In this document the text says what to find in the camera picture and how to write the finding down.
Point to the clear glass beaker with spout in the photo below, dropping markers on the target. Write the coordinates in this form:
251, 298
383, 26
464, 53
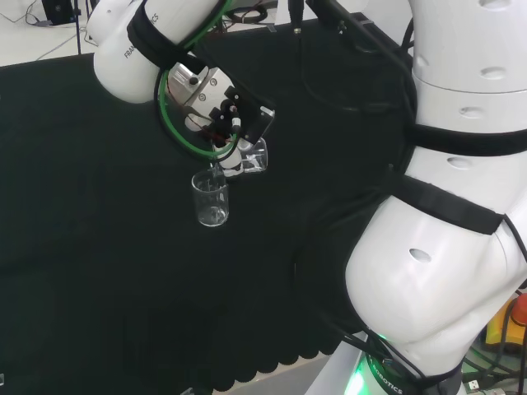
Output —
255, 158

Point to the grey tape strip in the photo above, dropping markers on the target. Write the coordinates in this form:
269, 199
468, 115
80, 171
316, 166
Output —
270, 28

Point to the yellow stop button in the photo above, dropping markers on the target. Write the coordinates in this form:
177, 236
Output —
508, 321

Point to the black cloth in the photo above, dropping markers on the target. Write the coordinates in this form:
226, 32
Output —
103, 247

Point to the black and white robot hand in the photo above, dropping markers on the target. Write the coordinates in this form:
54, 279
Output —
232, 158

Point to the black box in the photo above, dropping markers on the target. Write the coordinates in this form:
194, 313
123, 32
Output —
59, 10

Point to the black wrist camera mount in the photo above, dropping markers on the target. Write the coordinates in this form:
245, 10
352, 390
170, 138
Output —
251, 119

